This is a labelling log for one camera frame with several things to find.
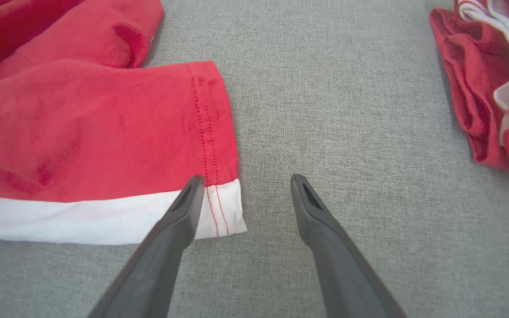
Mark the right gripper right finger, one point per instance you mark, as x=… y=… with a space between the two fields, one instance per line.
x=343 y=274

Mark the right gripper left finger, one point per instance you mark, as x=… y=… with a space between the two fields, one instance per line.
x=161 y=265

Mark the red shorts with white band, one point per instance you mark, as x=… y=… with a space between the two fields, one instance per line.
x=82 y=132

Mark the red Bulls 23 jersey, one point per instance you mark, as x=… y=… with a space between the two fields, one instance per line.
x=466 y=66

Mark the grey fabric sofa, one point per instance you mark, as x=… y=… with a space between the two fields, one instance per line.
x=347 y=110

